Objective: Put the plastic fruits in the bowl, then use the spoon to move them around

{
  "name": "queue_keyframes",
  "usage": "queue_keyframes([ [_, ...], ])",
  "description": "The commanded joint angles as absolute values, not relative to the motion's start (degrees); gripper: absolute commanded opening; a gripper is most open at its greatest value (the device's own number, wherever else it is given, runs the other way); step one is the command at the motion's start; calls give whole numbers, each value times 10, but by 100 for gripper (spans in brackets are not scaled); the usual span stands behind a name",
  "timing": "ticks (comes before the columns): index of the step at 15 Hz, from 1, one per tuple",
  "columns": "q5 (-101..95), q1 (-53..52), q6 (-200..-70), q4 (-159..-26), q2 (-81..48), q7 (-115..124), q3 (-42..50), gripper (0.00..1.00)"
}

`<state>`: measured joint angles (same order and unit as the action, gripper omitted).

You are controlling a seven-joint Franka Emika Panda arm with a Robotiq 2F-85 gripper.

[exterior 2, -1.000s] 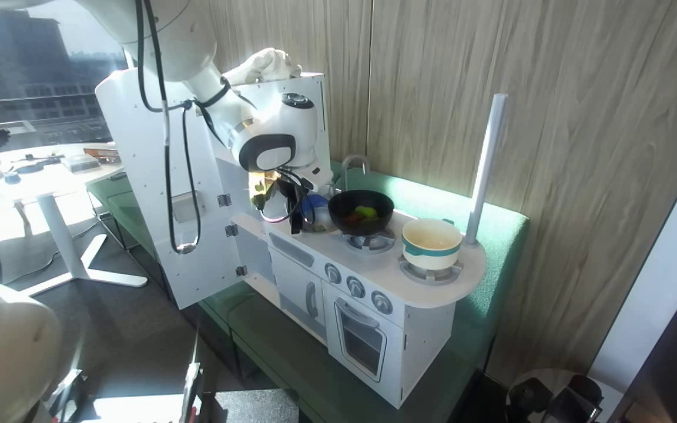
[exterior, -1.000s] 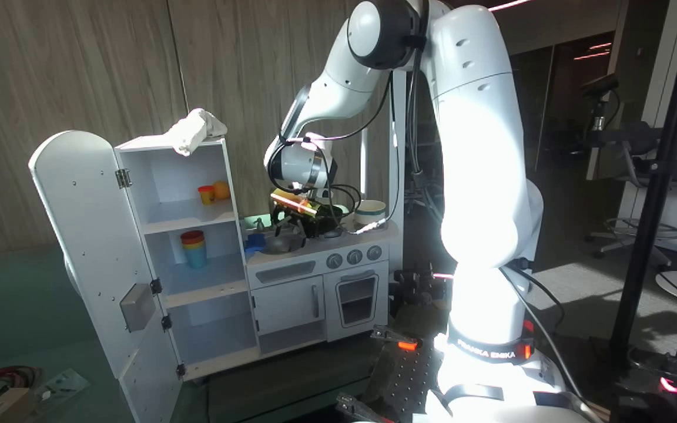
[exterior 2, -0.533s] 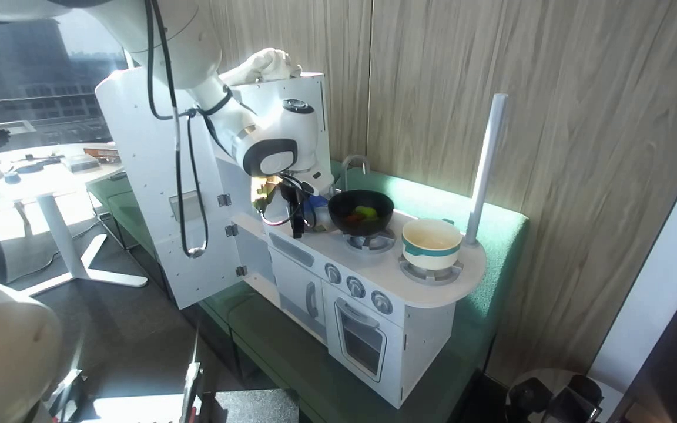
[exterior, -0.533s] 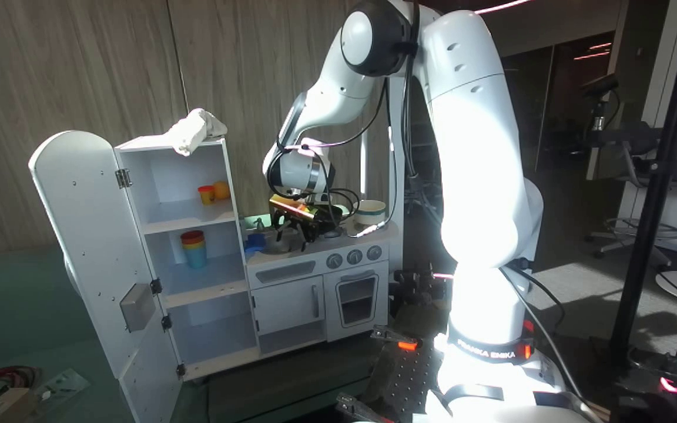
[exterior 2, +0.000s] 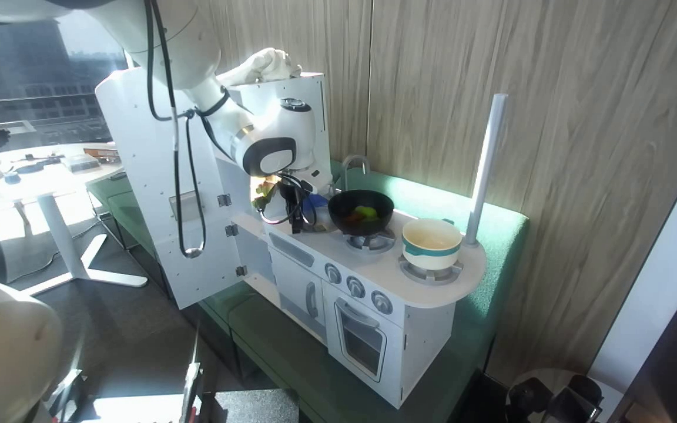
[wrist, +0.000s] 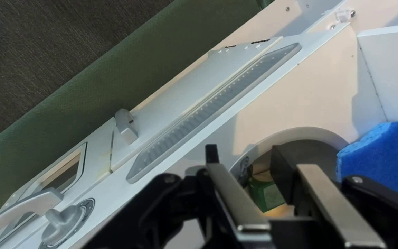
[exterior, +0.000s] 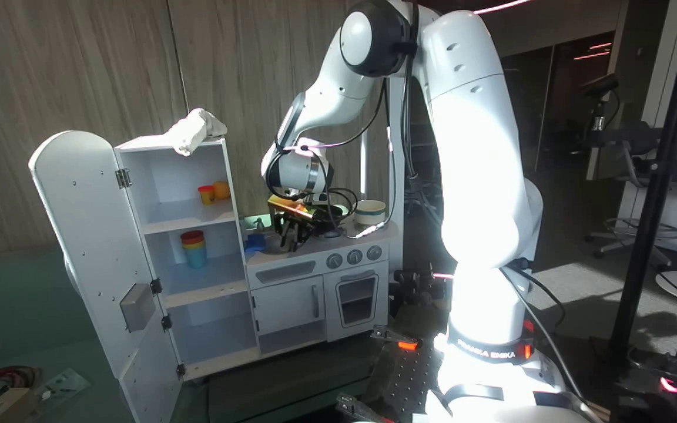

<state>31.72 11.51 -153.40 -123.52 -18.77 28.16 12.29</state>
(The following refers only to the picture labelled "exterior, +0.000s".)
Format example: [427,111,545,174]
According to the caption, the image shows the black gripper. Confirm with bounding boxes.
[272,206,323,253]

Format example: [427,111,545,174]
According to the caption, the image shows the black bowl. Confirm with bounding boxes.
[310,205,350,236]

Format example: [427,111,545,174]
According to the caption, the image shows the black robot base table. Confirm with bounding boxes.
[329,311,616,423]

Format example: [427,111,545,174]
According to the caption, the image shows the white teal plastic bowl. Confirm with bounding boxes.
[353,197,391,230]

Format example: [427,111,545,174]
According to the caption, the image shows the white toy kitchen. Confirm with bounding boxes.
[114,132,399,382]

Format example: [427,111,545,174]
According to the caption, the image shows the blue sponge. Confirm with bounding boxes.
[242,230,265,255]

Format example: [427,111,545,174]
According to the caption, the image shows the white toy cabinet door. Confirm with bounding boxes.
[251,275,328,337]

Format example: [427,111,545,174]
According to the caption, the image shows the white toy oven door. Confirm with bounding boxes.
[337,268,380,328]

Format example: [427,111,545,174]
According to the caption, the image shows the stacked colourful plastic cups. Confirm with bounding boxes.
[179,227,209,269]

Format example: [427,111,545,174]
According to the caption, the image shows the crumpled white cloth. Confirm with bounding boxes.
[167,105,230,158]

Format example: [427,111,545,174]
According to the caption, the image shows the gray panel on fridge door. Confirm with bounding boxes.
[118,282,158,334]

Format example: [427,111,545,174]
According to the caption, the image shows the white toy fridge door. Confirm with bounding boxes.
[27,126,184,423]

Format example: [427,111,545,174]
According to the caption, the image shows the green foam mat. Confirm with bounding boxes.
[0,247,217,423]

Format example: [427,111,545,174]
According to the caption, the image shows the cardboard box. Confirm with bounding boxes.
[0,382,42,423]

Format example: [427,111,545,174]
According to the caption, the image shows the dark office chair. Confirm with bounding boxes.
[584,68,677,261]

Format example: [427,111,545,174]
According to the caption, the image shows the black tripod pole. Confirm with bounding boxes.
[604,0,677,371]

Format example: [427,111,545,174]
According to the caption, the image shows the black base cable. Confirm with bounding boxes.
[499,255,593,417]

